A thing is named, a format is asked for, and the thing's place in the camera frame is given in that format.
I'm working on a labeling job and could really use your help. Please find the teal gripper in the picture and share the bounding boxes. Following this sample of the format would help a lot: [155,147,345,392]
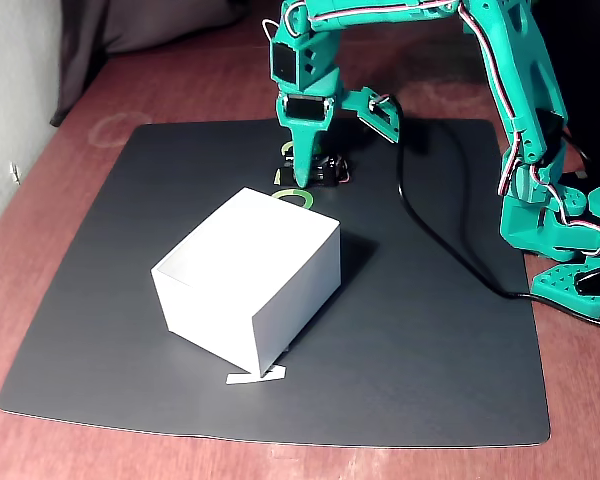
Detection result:
[274,74,343,189]

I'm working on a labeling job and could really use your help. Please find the white open box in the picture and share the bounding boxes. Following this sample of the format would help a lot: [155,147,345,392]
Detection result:
[150,187,342,377]

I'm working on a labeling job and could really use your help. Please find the black mat with green logo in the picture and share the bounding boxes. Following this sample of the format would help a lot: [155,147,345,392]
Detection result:
[0,118,552,449]

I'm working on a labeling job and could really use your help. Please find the dark grey cloth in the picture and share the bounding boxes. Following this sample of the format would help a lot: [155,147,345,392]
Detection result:
[49,0,281,129]

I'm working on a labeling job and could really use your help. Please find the black camera cable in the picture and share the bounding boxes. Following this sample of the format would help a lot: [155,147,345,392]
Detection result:
[379,94,600,331]

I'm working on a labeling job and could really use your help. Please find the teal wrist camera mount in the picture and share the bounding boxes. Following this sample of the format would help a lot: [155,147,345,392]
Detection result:
[339,87,402,145]

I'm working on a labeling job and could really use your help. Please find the white paper strip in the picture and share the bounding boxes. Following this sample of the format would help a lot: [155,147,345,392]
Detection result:
[225,367,286,386]

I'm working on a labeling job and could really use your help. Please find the small black battery pack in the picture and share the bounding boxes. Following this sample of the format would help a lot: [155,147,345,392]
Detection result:
[279,152,354,189]

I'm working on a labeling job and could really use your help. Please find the teal robot base plate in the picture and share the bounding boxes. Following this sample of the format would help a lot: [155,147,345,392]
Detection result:
[531,259,600,321]

